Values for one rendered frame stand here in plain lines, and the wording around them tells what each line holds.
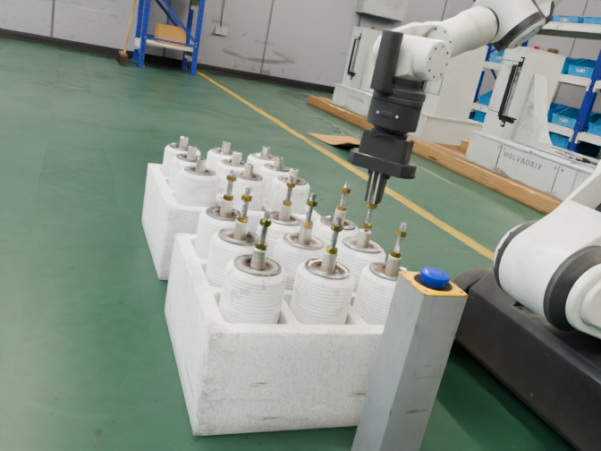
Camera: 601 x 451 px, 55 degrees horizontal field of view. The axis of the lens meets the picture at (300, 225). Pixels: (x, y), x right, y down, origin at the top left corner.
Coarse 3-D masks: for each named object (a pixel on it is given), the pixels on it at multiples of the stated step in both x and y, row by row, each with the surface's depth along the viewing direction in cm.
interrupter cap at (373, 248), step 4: (352, 236) 110; (344, 240) 107; (348, 240) 108; (352, 240) 109; (356, 240) 109; (344, 244) 105; (348, 244) 105; (352, 244) 106; (368, 244) 108; (372, 244) 108; (376, 244) 109; (352, 248) 104; (356, 248) 104; (360, 248) 105; (364, 248) 106; (368, 248) 107; (372, 248) 106; (376, 248) 106; (380, 248) 107; (364, 252) 104; (368, 252) 104; (372, 252) 104; (376, 252) 104
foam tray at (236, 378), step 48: (192, 240) 114; (192, 288) 94; (192, 336) 92; (240, 336) 82; (288, 336) 85; (336, 336) 88; (192, 384) 89; (240, 384) 85; (288, 384) 88; (336, 384) 92; (240, 432) 89
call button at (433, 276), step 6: (420, 270) 78; (426, 270) 78; (432, 270) 78; (438, 270) 78; (420, 276) 78; (426, 276) 77; (432, 276) 76; (438, 276) 76; (444, 276) 77; (426, 282) 77; (432, 282) 76; (438, 282) 76; (444, 282) 76
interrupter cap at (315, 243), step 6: (288, 234) 104; (294, 234) 105; (288, 240) 101; (294, 240) 103; (312, 240) 104; (318, 240) 105; (294, 246) 99; (300, 246) 99; (306, 246) 100; (312, 246) 101; (318, 246) 101
